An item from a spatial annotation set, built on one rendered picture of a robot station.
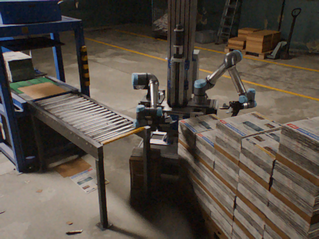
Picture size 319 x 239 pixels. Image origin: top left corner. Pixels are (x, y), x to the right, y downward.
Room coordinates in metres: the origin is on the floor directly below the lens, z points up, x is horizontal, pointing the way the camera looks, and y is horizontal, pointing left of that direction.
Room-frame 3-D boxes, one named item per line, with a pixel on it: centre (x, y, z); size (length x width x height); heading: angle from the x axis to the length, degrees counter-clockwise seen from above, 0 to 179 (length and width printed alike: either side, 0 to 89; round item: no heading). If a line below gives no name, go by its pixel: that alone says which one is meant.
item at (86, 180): (2.95, 0.75, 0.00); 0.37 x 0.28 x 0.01; 42
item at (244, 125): (2.13, -0.64, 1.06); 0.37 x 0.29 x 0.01; 116
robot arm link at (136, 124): (2.54, 0.16, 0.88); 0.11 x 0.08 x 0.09; 112
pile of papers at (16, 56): (4.10, 1.80, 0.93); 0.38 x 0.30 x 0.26; 42
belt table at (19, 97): (3.68, 1.42, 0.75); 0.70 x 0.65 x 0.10; 42
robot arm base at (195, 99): (3.17, -0.41, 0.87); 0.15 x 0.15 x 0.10
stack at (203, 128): (2.25, -0.59, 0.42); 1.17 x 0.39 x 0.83; 25
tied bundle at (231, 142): (2.13, -0.65, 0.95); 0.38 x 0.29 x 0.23; 116
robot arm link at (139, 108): (2.54, 0.14, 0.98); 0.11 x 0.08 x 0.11; 93
